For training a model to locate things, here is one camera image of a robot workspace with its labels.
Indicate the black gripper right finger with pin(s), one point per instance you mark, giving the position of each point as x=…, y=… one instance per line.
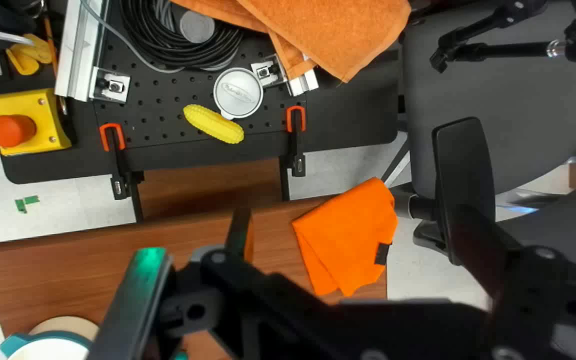
x=462, y=186

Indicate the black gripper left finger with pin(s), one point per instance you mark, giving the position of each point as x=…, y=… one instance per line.
x=239, y=232

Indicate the cream pot with teal rim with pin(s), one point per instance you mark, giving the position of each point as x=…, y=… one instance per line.
x=50, y=337

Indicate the grey office chair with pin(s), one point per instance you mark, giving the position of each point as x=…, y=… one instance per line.
x=500, y=93

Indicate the black perforated board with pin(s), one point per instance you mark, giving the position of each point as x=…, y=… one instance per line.
x=189, y=140

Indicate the folded orange cloth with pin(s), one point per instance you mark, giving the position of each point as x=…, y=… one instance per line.
x=348, y=232

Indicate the yellow toy corn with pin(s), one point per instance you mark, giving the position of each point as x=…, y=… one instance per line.
x=213, y=124

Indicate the orange labelled tin can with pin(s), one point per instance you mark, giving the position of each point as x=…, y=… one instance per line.
x=239, y=93

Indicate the rumpled orange towel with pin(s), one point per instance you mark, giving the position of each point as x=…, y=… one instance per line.
x=328, y=30

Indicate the yellow emergency stop button box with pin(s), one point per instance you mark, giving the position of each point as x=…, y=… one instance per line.
x=28, y=122

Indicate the yellow plastic piece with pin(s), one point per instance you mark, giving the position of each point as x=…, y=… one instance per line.
x=28, y=55

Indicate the black camera tripod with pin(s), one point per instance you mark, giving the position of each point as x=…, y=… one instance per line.
x=500, y=36

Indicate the silver metal corner bracket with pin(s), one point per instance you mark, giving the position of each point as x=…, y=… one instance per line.
x=110, y=84
x=288, y=74

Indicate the silver aluminium extrusion rail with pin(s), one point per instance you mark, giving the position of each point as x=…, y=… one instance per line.
x=81, y=47

